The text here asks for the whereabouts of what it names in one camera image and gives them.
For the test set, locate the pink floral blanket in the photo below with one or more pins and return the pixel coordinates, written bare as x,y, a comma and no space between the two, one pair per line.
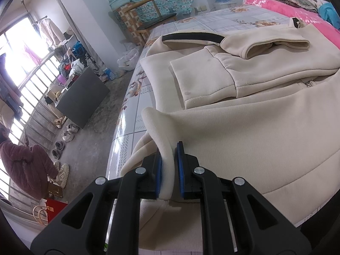
292,10

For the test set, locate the white plastic bag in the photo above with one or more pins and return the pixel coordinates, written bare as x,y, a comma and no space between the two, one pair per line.
128,59

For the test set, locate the dark grey cabinet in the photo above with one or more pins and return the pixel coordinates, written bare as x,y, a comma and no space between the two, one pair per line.
82,95

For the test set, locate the teal plastic basin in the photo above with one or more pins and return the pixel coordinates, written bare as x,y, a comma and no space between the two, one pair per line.
119,2

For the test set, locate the maroon fluffy garment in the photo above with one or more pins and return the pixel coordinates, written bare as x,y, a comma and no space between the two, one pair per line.
26,164

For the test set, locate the wooden armchair dark seat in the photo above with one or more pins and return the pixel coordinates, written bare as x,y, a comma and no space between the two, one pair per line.
159,18

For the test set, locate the white water dispenser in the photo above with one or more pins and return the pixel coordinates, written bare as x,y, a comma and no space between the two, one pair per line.
225,5

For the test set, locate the blue printed blanket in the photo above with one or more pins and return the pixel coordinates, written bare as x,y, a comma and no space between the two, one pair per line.
329,13

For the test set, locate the red gift bag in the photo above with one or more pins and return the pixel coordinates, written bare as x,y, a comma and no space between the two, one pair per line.
55,208

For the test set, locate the metal window railing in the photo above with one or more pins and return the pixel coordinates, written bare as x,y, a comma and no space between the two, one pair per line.
34,85

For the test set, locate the blue and white packet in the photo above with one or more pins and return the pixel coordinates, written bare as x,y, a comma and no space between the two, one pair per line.
109,74

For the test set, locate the hanging pink garment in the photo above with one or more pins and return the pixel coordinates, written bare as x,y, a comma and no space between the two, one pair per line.
33,54

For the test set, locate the cream zip jacket black stripes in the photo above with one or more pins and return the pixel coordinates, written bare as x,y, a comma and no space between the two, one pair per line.
239,138

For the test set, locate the wall power outlet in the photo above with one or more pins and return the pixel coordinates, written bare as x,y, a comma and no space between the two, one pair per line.
200,8

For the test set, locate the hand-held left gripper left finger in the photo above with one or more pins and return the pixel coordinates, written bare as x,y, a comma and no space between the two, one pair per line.
158,176

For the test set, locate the small brown box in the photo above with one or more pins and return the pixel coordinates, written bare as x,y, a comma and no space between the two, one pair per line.
54,190

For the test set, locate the hanging cream coat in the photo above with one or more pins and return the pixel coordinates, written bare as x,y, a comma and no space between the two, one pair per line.
50,32

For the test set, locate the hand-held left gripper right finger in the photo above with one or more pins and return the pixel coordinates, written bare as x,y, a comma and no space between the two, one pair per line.
179,172

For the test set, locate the row of shoes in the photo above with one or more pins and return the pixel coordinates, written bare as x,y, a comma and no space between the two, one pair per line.
66,135

